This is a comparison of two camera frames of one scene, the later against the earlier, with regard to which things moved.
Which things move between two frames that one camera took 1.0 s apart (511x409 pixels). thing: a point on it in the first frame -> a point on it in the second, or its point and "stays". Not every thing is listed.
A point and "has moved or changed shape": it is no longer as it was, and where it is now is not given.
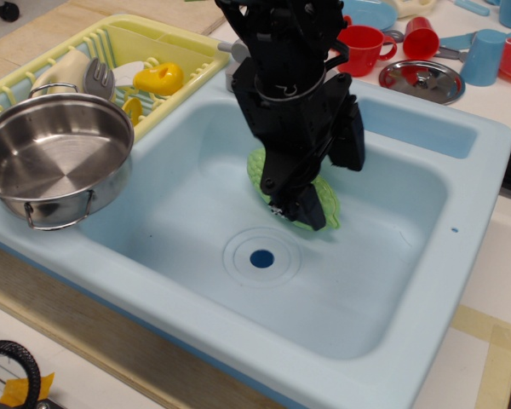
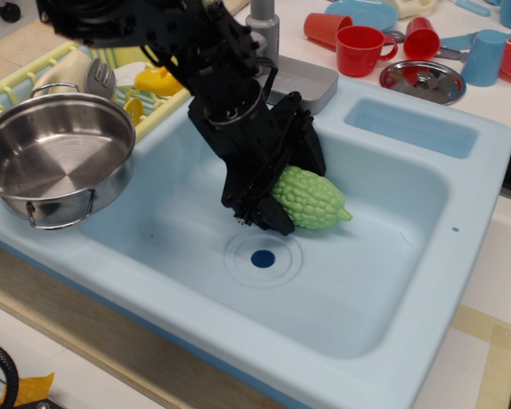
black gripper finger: x=302 y=207 -> x=268 y=215
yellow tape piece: x=15 y=390 stays
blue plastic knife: x=459 y=43 stays
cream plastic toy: x=411 y=8 stays
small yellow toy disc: x=134 y=108 stays
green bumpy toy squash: x=325 y=194 has moved or changed shape
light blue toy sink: x=354 y=316 stays
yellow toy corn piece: x=160 y=80 stays
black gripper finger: x=348 y=150 -> x=309 y=155
